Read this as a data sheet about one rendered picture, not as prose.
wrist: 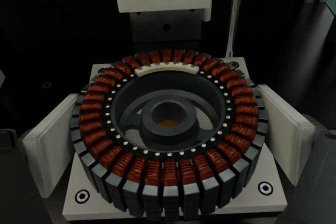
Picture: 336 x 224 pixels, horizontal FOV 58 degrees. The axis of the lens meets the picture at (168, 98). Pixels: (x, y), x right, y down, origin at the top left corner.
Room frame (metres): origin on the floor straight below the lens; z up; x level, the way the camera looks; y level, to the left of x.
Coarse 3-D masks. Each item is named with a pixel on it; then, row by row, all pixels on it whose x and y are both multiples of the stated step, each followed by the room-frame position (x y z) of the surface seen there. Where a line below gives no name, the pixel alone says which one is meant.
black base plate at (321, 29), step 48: (0, 0) 0.39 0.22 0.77; (48, 0) 0.38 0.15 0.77; (96, 0) 0.37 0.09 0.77; (288, 0) 0.34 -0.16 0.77; (0, 48) 0.28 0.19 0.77; (48, 48) 0.27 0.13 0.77; (96, 48) 0.27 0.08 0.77; (144, 48) 0.26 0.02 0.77; (192, 48) 0.26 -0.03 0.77; (240, 48) 0.25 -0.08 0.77; (288, 48) 0.25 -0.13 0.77; (0, 96) 0.20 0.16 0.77; (48, 96) 0.20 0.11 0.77; (288, 96) 0.18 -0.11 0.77; (288, 192) 0.09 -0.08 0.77
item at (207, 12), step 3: (210, 0) 0.28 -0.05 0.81; (210, 3) 0.28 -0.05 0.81; (210, 6) 0.28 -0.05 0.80; (204, 9) 0.28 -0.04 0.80; (207, 9) 0.28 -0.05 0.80; (210, 9) 0.28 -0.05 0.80; (204, 12) 0.28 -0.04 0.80; (207, 12) 0.28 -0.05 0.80; (210, 12) 0.28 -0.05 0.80; (204, 15) 0.28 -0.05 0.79; (207, 15) 0.28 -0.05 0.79; (210, 15) 0.29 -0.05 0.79; (201, 18) 0.29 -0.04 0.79; (204, 18) 0.28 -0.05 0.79; (207, 18) 0.28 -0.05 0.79; (204, 21) 0.28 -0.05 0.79; (207, 21) 0.28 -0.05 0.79
